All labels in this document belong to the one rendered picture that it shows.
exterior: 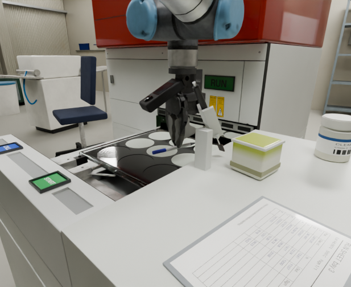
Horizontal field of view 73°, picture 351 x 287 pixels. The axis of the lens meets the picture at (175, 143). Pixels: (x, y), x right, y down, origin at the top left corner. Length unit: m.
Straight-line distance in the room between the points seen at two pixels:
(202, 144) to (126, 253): 0.25
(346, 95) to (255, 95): 5.68
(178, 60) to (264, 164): 0.31
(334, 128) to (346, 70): 5.79
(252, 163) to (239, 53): 0.43
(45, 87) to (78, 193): 3.70
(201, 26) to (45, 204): 0.39
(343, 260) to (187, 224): 0.19
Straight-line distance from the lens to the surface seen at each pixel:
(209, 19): 0.43
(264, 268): 0.31
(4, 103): 6.13
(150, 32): 0.50
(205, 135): 0.46
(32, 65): 4.16
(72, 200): 0.45
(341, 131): 0.61
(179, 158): 0.70
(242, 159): 0.48
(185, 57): 0.59
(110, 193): 0.59
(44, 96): 4.12
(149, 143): 0.83
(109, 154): 0.76
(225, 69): 0.83
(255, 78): 0.78
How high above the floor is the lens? 1.19
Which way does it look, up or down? 20 degrees down
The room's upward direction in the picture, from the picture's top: straight up
